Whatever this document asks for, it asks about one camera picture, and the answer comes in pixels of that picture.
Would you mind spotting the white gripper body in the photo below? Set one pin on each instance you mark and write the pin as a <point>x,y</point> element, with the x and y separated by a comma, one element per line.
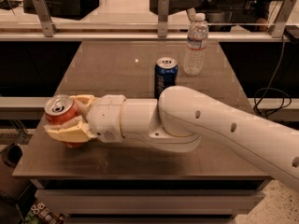
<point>106,116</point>

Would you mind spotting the grey metal bracket left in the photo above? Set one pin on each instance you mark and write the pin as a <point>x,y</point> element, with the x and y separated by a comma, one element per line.
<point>42,11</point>

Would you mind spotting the grey metal bracket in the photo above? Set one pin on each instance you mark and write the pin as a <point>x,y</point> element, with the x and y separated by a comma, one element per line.
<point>42,11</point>
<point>163,8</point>
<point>278,26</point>

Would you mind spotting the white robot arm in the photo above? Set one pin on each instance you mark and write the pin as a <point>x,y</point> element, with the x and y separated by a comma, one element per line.
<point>175,122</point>

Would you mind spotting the clear plastic water bottle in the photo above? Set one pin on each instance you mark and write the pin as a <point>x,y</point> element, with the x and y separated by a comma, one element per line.
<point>196,45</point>

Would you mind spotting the red coke can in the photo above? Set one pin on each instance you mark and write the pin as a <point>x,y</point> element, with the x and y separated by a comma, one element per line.
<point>60,109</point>

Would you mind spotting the colourful magazine on floor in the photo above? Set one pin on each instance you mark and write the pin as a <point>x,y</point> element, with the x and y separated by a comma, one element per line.
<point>39,213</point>

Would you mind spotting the grey metal bracket right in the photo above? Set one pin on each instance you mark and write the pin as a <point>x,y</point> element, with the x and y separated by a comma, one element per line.
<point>278,26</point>

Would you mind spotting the person in background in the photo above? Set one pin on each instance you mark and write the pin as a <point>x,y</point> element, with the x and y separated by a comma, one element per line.
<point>252,15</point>

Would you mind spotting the blue pepsi can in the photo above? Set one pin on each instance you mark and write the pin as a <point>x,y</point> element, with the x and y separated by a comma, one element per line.
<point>166,71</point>

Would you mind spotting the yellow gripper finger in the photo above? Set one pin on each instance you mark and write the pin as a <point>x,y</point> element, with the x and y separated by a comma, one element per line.
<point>76,130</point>
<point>84,102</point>

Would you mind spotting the grey metal bracket middle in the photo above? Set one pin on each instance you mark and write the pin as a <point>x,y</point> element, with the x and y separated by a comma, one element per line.
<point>163,8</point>

